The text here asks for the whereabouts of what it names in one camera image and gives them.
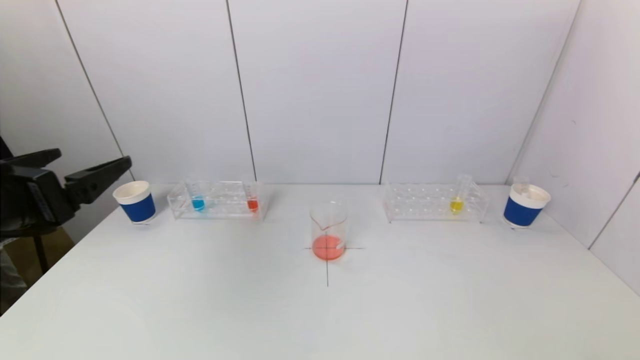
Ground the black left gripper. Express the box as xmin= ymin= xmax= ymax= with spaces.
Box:
xmin=0 ymin=148 xmax=133 ymax=233

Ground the clear acrylic tube rack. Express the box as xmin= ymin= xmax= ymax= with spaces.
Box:
xmin=382 ymin=182 xmax=491 ymax=224
xmin=167 ymin=180 xmax=269 ymax=221

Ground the clear tube, red pigment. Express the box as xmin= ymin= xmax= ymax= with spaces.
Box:
xmin=246 ymin=181 xmax=261 ymax=214

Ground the clear glass beaker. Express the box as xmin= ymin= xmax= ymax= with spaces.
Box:
xmin=309 ymin=201 xmax=348 ymax=262

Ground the clear tube, yellow pigment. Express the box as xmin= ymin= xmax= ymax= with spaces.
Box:
xmin=449 ymin=173 xmax=474 ymax=216

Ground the blue white paper cup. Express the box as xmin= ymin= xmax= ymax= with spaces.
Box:
xmin=113 ymin=180 xmax=157 ymax=225
xmin=503 ymin=183 xmax=551 ymax=229

